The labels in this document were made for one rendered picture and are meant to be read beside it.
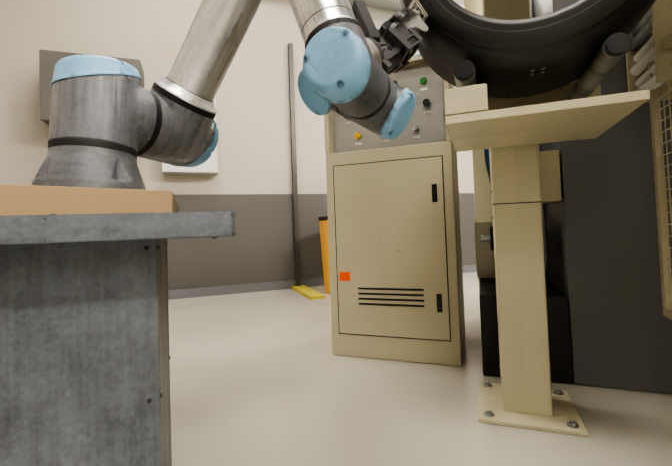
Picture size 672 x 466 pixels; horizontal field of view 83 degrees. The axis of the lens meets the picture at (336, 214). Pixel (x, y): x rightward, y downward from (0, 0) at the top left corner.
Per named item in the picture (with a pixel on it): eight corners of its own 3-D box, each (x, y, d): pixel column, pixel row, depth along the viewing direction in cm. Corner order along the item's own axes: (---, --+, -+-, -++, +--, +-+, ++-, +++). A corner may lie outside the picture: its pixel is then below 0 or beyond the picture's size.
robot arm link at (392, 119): (377, 132, 60) (320, 102, 65) (400, 149, 70) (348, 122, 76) (408, 78, 59) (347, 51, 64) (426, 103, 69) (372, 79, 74)
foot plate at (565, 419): (478, 384, 133) (478, 378, 134) (566, 393, 124) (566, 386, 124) (478, 422, 108) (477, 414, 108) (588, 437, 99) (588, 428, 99)
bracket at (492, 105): (449, 132, 120) (448, 101, 120) (599, 115, 106) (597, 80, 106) (449, 130, 117) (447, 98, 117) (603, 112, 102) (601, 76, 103)
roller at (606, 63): (563, 94, 107) (581, 87, 105) (570, 109, 106) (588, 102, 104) (600, 38, 74) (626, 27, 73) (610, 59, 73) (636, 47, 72)
